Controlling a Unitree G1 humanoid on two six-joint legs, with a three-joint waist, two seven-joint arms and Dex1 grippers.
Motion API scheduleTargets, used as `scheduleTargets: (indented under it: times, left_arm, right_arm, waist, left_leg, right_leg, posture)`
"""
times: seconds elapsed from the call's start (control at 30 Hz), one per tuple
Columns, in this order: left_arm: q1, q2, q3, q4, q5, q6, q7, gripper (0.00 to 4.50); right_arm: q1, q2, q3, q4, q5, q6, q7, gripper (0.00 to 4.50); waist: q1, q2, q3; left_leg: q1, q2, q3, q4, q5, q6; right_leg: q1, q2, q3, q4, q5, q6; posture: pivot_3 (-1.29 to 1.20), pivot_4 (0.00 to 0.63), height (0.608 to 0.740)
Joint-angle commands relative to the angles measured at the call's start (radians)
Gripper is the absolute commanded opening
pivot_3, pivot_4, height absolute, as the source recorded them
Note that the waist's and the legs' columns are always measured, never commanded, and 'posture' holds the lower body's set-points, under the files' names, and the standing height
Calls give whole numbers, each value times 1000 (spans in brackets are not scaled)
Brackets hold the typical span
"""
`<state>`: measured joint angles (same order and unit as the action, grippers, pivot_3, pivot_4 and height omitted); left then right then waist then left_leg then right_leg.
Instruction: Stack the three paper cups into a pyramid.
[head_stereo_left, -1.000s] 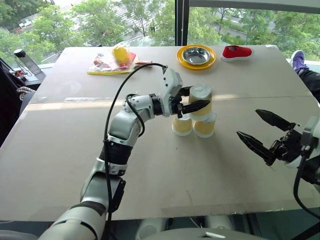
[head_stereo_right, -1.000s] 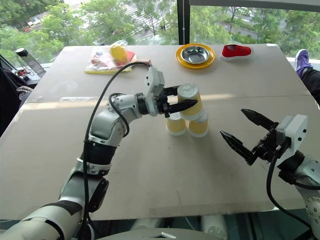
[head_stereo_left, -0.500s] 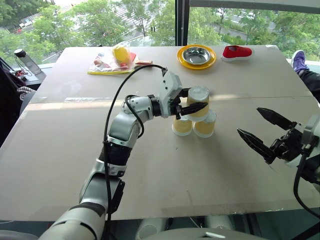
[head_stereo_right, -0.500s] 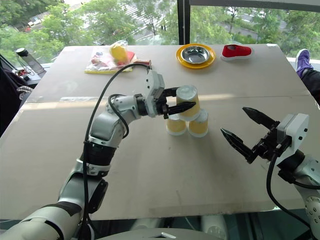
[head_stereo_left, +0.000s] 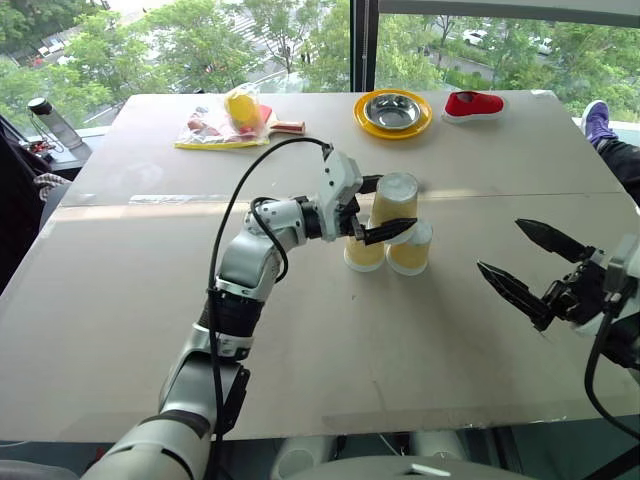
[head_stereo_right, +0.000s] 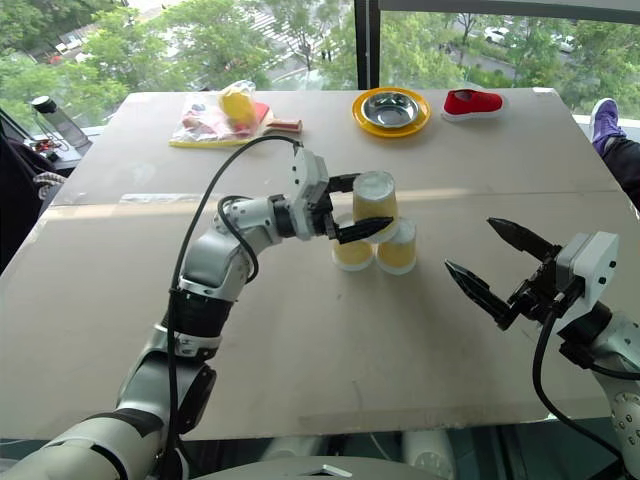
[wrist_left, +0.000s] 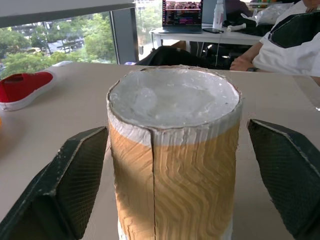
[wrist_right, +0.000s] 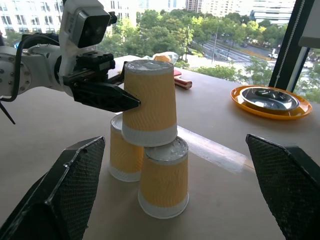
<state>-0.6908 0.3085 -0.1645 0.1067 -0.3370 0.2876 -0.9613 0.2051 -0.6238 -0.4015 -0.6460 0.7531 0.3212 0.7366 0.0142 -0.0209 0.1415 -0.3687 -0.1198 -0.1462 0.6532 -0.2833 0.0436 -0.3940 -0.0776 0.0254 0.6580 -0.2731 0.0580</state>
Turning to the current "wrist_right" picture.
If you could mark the orange plastic plate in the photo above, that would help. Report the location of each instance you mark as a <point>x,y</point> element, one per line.
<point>296,114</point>

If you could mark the yellow ribbed paper cup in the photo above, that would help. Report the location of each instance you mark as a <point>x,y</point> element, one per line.
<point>150,100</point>
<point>125,157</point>
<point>163,185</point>

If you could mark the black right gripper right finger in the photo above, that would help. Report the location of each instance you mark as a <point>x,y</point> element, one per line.
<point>290,190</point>

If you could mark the red table tennis paddle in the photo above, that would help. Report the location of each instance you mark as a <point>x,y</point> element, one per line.
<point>183,83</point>

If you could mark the shiny metal dish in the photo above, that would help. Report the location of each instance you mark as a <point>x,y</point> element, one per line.
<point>270,98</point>

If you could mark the black window frame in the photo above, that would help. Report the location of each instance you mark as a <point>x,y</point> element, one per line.
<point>282,62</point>

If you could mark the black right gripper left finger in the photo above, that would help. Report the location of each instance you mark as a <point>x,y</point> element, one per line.
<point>62,195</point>

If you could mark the clear plastic bag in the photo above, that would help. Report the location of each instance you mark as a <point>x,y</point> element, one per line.
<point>168,56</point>

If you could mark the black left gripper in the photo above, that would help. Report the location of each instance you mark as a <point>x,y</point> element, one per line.
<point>95,63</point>

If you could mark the grey roller blind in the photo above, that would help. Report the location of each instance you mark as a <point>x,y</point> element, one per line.
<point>311,25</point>

